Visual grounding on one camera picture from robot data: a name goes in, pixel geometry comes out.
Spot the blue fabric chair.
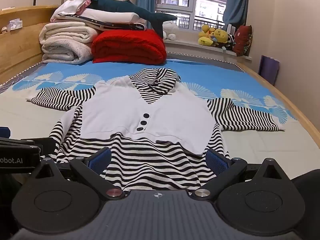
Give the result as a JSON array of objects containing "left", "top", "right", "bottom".
[{"left": 222, "top": 0, "right": 251, "bottom": 27}]

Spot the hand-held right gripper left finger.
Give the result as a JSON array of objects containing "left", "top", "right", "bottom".
[{"left": 32, "top": 147, "right": 125, "bottom": 200}]

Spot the black white striped plush toy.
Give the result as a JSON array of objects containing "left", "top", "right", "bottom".
[{"left": 219, "top": 33, "right": 236, "bottom": 52}]

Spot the blue white patterned bedsheet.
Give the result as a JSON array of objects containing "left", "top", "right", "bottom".
[{"left": 0, "top": 59, "right": 310, "bottom": 180}]

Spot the blue curtain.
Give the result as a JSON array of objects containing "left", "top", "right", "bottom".
[{"left": 136, "top": 0, "right": 157, "bottom": 31}]

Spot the white pink folded cloth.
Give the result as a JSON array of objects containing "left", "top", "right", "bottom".
[{"left": 50, "top": 0, "right": 92, "bottom": 22}]

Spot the striped sweater with white vest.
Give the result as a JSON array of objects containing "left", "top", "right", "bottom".
[{"left": 30, "top": 67, "right": 286, "bottom": 193}]

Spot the window sill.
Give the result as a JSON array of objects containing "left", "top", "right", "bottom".
[{"left": 163, "top": 38, "right": 252, "bottom": 61}]

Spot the white folded fleece blanket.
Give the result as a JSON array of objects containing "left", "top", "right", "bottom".
[{"left": 39, "top": 21, "right": 99, "bottom": 65}]

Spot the yellow plush toy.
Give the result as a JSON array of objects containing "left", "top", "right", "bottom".
[
  {"left": 214, "top": 28, "right": 228, "bottom": 44},
  {"left": 198, "top": 24, "right": 217, "bottom": 47}
]

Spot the teal shark plush toy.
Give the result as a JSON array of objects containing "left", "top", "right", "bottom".
[{"left": 86, "top": 0, "right": 178, "bottom": 38}]

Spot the tissue box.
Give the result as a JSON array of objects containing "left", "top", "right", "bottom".
[{"left": 7, "top": 18, "right": 24, "bottom": 32}]

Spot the red patterned cushion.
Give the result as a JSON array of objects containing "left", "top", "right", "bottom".
[{"left": 233, "top": 25, "right": 254, "bottom": 57}]

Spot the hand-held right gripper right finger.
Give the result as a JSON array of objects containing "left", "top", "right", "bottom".
[{"left": 192, "top": 149, "right": 290, "bottom": 201}]

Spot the red folded blanket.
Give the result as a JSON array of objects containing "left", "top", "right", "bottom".
[{"left": 91, "top": 29, "right": 167, "bottom": 64}]

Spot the window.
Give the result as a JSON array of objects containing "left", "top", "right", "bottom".
[{"left": 154, "top": 0, "right": 229, "bottom": 32}]

